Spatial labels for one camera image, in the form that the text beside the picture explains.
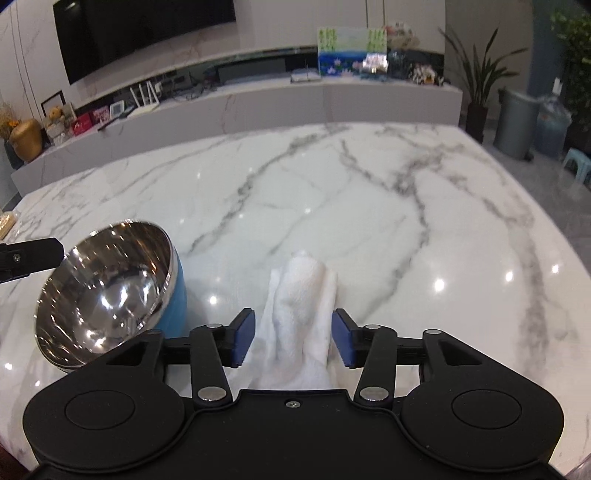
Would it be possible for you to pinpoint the white paper towel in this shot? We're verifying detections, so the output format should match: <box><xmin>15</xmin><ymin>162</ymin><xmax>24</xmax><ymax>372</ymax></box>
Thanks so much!
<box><xmin>228</xmin><ymin>251</ymin><xmax>338</xmax><ymax>395</ymax></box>

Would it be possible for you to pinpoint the green blue painted picture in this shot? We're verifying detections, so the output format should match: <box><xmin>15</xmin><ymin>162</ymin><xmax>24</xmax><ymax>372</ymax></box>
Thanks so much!
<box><xmin>317</xmin><ymin>27</ymin><xmax>388</xmax><ymax>77</ymax></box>

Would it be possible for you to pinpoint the blue water jug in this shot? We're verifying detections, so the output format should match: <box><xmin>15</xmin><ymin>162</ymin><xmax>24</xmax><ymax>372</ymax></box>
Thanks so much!
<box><xmin>534</xmin><ymin>94</ymin><xmax>572</xmax><ymax>159</ymax></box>

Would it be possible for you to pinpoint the red pink box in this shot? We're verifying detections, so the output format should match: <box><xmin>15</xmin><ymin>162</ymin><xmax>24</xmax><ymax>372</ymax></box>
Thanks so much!
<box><xmin>71</xmin><ymin>106</ymin><xmax>110</xmax><ymax>136</ymax></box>

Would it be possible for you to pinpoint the white wifi router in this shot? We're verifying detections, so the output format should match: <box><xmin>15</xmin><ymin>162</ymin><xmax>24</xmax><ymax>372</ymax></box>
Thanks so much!
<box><xmin>129</xmin><ymin>80</ymin><xmax>160</xmax><ymax>117</ymax></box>

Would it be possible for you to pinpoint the gold vase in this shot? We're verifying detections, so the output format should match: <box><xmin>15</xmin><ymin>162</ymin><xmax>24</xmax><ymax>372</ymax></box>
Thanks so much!
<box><xmin>9</xmin><ymin>118</ymin><xmax>43</xmax><ymax>164</ymax></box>

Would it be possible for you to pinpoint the blue stainless steel bowl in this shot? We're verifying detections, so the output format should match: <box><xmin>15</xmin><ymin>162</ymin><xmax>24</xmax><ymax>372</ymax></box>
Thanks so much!
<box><xmin>35</xmin><ymin>221</ymin><xmax>187</xmax><ymax>371</ymax></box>

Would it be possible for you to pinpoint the light blue plastic stool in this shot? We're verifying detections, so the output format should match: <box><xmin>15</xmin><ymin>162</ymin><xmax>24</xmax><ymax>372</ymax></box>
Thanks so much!
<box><xmin>562</xmin><ymin>148</ymin><xmax>591</xmax><ymax>185</ymax></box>

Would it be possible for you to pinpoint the black photo frame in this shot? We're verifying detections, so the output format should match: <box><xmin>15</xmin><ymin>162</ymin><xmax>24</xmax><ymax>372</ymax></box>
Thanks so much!
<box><xmin>41</xmin><ymin>90</ymin><xmax>66</xmax><ymax>117</ymax></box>

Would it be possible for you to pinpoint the potted long-leaf plant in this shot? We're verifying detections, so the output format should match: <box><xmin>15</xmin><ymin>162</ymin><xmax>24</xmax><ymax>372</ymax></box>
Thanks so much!
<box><xmin>439</xmin><ymin>27</ymin><xmax>528</xmax><ymax>143</ymax></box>

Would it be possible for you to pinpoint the grey trash bin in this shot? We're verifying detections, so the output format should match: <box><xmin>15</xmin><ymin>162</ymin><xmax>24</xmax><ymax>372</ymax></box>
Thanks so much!
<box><xmin>493</xmin><ymin>88</ymin><xmax>541</xmax><ymax>161</ymax></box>

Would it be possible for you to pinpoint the black wall television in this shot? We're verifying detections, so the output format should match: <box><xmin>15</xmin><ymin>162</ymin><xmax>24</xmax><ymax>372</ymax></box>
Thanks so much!
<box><xmin>53</xmin><ymin>0</ymin><xmax>235</xmax><ymax>84</ymax></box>

